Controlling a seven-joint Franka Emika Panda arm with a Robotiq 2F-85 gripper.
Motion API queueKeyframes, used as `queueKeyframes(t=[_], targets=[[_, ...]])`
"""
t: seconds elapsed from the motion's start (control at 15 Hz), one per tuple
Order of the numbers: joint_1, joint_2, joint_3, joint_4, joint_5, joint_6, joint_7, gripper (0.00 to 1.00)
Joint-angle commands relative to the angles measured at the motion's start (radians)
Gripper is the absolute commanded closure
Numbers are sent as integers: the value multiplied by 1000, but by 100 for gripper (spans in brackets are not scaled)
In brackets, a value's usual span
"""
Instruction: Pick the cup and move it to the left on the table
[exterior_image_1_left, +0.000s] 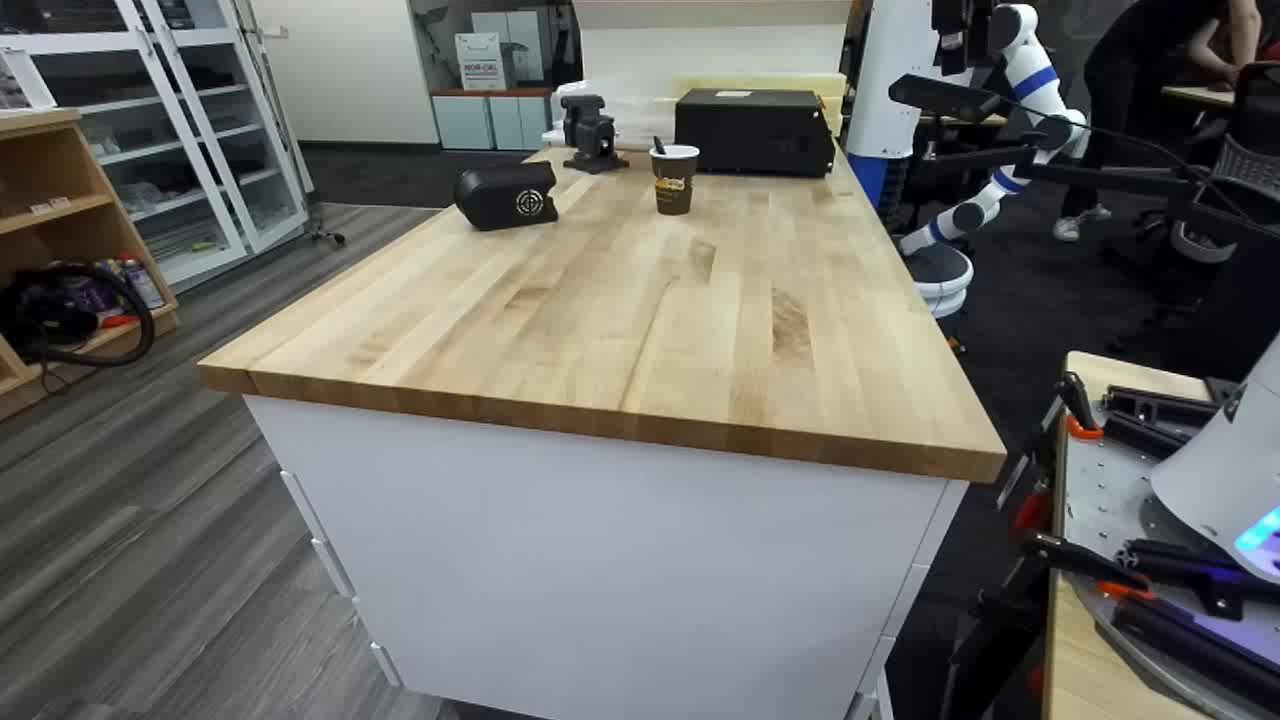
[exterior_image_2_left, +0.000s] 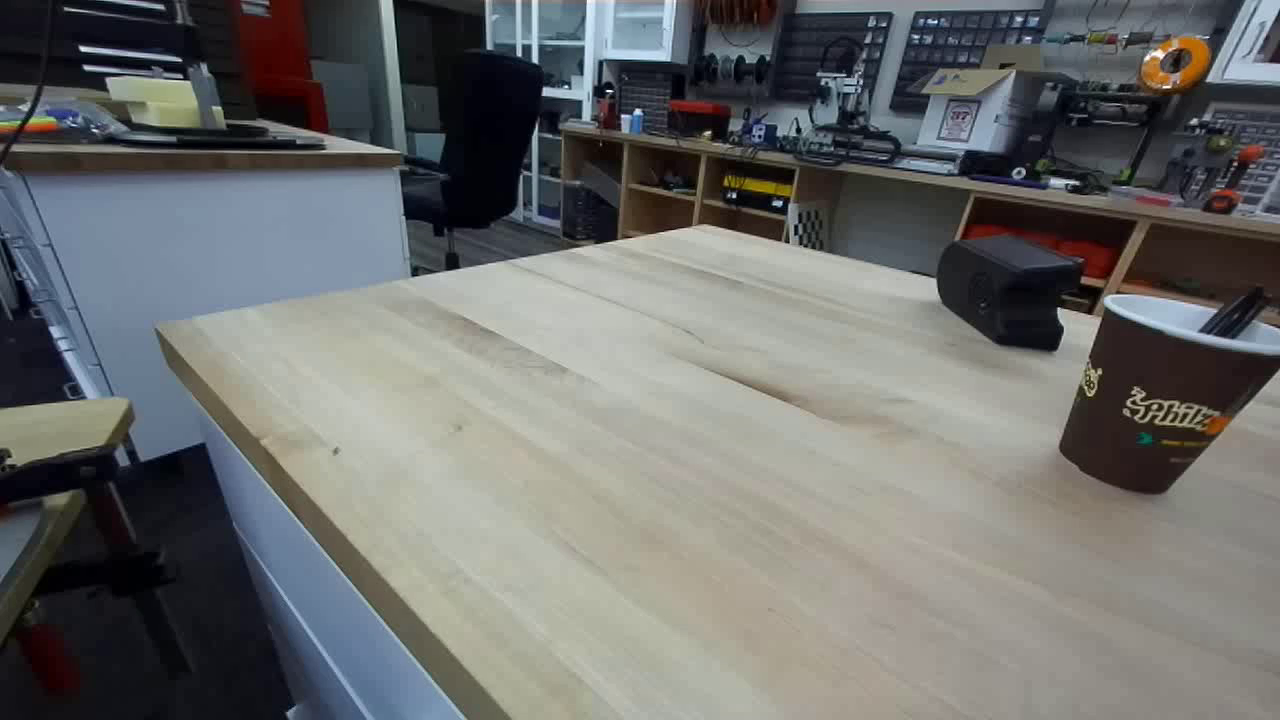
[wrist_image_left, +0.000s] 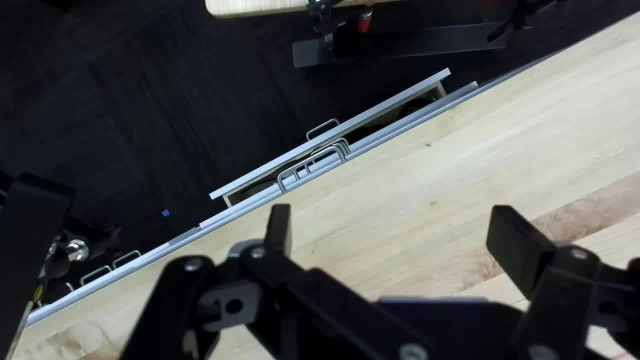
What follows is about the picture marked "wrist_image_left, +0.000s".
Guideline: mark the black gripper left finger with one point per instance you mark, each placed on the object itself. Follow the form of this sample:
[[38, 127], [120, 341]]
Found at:
[[276, 230]]

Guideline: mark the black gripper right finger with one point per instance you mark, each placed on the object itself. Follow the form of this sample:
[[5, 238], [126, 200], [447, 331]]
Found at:
[[521, 243]]

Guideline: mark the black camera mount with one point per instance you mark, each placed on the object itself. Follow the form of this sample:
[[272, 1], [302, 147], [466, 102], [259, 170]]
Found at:
[[26, 253]]

